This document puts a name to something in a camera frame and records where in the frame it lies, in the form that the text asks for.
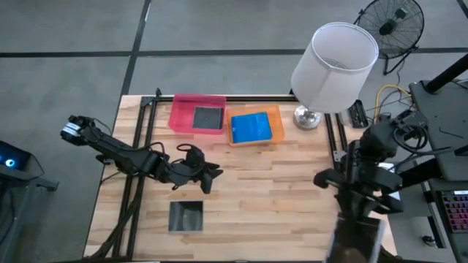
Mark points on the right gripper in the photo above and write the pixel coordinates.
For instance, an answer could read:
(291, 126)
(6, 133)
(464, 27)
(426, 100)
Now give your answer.
(365, 202)

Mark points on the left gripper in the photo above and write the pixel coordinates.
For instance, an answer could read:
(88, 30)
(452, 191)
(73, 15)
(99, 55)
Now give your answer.
(183, 168)

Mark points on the blue plastic disc case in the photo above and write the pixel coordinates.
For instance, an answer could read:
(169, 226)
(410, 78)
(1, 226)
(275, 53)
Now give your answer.
(251, 128)

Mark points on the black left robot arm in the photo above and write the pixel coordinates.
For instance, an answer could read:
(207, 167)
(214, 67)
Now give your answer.
(113, 149)

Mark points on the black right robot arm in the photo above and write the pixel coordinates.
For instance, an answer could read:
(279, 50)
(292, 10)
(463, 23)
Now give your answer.
(376, 146)

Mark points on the white paper sheet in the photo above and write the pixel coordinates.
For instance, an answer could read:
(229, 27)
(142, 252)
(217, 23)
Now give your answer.
(385, 166)

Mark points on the pink translucent plastic bin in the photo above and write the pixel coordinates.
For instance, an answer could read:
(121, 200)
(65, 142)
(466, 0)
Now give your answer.
(181, 117)

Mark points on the orange translucent plastic bin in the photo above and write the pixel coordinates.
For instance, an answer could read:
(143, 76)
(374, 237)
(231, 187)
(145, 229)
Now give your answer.
(278, 124)

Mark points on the backlit computer keyboard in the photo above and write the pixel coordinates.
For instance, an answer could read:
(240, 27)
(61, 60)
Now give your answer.
(457, 212)

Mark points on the grey side desk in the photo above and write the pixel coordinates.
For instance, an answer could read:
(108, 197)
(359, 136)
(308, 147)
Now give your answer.
(446, 128)

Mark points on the white shade silver table lamp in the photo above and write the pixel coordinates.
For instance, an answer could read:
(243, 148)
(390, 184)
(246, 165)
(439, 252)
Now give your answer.
(334, 69)

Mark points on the black stand pole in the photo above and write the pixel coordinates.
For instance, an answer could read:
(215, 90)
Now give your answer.
(448, 75)

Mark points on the black floor fan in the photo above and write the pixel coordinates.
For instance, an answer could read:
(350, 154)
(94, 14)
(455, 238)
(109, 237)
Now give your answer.
(389, 27)

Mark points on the dark equipment stand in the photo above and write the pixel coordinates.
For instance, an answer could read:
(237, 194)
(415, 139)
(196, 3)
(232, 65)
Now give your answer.
(22, 204)

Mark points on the computer with blue light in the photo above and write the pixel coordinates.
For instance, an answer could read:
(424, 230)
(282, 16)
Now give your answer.
(11, 157)

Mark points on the black aluminium frame rail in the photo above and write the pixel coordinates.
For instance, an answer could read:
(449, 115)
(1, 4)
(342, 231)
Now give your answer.
(237, 98)
(148, 100)
(329, 128)

